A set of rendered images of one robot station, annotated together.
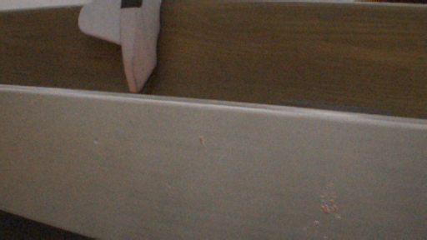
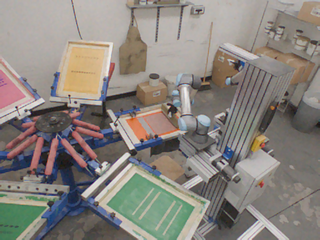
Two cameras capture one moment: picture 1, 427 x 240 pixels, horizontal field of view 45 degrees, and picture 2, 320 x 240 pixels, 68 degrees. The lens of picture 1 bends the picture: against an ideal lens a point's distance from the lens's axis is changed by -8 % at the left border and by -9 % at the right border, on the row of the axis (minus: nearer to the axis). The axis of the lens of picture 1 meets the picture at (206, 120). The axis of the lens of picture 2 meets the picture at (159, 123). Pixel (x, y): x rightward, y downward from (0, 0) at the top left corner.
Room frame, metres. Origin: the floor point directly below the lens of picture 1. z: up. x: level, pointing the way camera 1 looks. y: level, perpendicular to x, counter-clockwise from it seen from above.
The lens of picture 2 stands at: (2.37, 1.07, 2.69)
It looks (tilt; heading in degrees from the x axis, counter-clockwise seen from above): 39 degrees down; 211
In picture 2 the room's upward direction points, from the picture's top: 6 degrees clockwise
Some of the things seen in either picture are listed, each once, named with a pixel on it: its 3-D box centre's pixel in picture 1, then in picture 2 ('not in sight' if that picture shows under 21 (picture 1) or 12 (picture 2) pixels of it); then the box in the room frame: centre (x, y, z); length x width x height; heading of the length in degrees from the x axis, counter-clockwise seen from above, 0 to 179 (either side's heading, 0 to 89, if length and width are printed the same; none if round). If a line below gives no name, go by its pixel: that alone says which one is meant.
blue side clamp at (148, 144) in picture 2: not in sight; (149, 143); (0.88, 0.09, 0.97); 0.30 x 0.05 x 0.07; 152
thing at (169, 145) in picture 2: not in sight; (167, 142); (0.58, 0.14, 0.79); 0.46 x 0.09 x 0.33; 152
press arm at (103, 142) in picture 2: not in sight; (121, 137); (0.93, -0.25, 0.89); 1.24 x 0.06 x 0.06; 152
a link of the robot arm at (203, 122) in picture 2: not in sight; (202, 124); (0.79, 0.56, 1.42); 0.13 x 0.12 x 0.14; 130
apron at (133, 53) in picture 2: not in sight; (133, 45); (-0.85, -1.52, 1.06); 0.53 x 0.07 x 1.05; 152
